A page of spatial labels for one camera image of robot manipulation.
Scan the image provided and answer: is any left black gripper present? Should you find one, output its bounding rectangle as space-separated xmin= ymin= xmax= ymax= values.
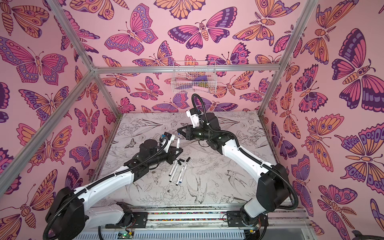
xmin=145 ymin=146 xmax=183 ymax=169

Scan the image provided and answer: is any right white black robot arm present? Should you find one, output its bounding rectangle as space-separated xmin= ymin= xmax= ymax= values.
xmin=178 ymin=109 xmax=299 ymax=226

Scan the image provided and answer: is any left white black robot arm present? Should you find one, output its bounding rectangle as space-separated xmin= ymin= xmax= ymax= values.
xmin=43 ymin=137 xmax=184 ymax=240

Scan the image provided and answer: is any small green circuit board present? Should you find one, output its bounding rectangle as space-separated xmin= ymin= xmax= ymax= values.
xmin=118 ymin=231 xmax=134 ymax=240

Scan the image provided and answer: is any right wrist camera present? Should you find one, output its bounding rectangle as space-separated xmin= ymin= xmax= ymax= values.
xmin=186 ymin=108 xmax=202 ymax=128

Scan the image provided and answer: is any white wire basket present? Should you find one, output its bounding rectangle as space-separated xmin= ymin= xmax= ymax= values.
xmin=170 ymin=60 xmax=218 ymax=94

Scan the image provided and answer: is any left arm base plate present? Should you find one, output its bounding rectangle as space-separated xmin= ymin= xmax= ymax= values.
xmin=105 ymin=212 xmax=149 ymax=229

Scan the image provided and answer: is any aluminium rail base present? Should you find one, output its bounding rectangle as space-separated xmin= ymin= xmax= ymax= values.
xmin=75 ymin=208 xmax=317 ymax=240

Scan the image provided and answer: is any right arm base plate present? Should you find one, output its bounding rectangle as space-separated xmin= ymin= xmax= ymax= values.
xmin=226 ymin=211 xmax=269 ymax=228

